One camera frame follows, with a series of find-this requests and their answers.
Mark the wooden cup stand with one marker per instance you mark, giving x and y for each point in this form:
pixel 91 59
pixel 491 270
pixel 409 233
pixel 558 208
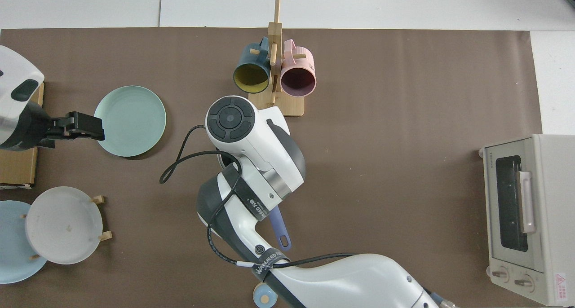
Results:
pixel 292 108

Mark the dark teal cup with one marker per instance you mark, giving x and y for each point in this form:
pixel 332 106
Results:
pixel 245 56

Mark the pale toaster oven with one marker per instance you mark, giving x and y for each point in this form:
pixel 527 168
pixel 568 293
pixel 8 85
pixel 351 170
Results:
pixel 557 236

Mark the small blue round thing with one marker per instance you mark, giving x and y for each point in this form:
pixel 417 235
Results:
pixel 263 296

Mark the grey round plate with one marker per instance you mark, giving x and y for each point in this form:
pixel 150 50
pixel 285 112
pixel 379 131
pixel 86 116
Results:
pixel 63 227

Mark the green round plate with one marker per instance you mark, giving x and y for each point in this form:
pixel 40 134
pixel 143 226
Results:
pixel 134 119

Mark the brown table cloth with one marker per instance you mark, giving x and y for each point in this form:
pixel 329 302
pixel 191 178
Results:
pixel 382 186

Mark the wooden plate rack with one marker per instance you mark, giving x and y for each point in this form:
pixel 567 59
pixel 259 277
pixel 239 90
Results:
pixel 107 236

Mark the pink cup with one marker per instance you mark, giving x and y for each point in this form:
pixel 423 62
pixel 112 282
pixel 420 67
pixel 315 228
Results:
pixel 298 81

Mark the light blue round plate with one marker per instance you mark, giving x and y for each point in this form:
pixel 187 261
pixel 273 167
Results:
pixel 13 254

